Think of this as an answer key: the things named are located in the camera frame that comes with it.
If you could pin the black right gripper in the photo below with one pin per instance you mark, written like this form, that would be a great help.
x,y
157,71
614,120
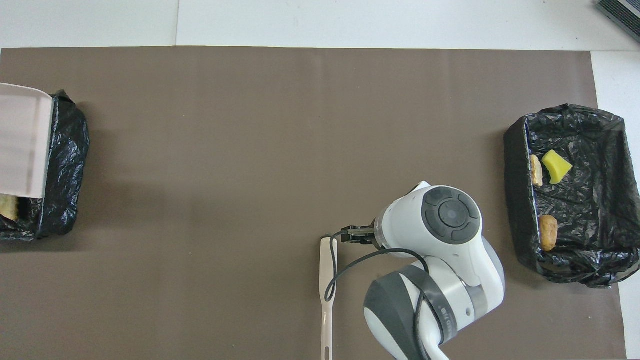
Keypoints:
x,y
369,235

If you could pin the beige brush with black bristles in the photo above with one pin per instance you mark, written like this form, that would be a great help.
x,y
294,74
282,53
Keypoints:
x,y
326,270

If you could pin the orange striped croissant piece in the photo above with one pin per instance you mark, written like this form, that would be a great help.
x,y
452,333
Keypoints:
x,y
536,171
8,207

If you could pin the tan oval bread roll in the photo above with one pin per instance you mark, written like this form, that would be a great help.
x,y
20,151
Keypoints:
x,y
548,233

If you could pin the green and yellow sponge piece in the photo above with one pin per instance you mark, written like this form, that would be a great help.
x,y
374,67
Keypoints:
x,y
555,167

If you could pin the beige plastic dustpan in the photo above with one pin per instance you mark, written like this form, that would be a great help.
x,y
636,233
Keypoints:
x,y
22,140

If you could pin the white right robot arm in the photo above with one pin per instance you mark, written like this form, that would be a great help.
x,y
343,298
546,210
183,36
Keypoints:
x,y
440,250

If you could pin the bin lined with black bag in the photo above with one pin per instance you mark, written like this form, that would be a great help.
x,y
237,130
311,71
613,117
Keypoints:
x,y
67,165
590,210

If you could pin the brown table mat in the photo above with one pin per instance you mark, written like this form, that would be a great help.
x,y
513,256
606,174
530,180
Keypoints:
x,y
225,150

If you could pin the dark grey ribbed device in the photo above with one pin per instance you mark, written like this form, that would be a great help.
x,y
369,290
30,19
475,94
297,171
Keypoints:
x,y
622,15

